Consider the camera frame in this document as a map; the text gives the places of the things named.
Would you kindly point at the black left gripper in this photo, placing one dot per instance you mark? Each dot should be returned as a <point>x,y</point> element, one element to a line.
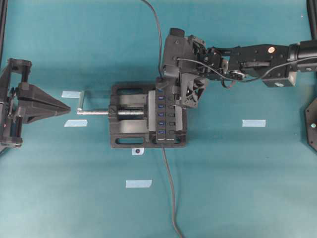
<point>10,125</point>

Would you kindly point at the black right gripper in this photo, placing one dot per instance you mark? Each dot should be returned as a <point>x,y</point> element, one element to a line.
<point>206,64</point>

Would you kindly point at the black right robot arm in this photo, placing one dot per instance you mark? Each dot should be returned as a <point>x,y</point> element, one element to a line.
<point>274,65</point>

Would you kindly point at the black multi-port USB hub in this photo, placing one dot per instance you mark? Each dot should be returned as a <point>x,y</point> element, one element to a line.
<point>165,111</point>

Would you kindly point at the blue tape strip upper left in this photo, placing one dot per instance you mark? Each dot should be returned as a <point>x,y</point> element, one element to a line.
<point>71,94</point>

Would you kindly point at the blue tape strip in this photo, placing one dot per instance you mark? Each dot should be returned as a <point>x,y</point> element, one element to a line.
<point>253,123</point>
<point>76,123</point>
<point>71,94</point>
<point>139,183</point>

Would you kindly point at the black bench vise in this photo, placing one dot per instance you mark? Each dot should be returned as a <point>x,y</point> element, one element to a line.
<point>132,117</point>

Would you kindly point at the blue tape strip middle left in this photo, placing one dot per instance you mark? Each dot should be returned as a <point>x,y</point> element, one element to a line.
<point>76,123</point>

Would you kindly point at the white sticker with dot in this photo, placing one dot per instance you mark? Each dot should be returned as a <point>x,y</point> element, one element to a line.
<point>137,151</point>

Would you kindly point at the blue tape strip right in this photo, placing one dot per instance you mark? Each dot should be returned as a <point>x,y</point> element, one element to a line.
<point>253,123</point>

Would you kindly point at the blue tape strip bottom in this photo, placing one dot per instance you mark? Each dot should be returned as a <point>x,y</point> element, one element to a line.
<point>139,183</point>

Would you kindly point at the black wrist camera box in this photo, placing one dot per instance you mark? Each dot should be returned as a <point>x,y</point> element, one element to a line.
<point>176,46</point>

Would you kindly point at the black aluminium frame rail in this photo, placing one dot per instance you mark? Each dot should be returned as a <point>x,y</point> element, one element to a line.
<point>3,13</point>

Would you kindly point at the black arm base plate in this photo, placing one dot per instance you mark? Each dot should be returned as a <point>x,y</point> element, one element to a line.
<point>310,114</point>

